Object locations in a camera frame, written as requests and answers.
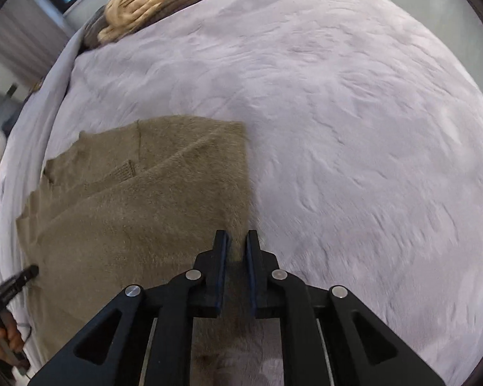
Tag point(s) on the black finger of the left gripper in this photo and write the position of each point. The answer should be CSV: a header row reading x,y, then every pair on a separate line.
x,y
14,285

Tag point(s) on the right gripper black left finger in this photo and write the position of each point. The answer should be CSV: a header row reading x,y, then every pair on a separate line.
x,y
144,336

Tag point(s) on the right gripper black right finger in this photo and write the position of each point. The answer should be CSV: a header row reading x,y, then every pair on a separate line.
x,y
328,336

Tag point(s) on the olive brown knit sweater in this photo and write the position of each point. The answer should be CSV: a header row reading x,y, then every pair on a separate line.
x,y
135,205

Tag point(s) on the person's left hand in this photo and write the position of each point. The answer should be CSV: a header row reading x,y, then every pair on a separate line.
x,y
10,339

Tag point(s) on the light grey bed sheet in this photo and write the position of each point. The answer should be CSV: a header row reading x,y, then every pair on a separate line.
x,y
22,162

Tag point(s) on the light grey plush bed blanket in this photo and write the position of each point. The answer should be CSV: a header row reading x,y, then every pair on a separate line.
x,y
364,144

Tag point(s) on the grey upholstered chair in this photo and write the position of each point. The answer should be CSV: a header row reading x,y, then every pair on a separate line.
x,y
10,110

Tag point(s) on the grey pleated curtain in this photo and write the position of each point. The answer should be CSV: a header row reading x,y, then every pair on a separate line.
x,y
33,34

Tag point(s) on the dark brown fuzzy pillow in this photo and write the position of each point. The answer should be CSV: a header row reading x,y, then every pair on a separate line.
x,y
97,31

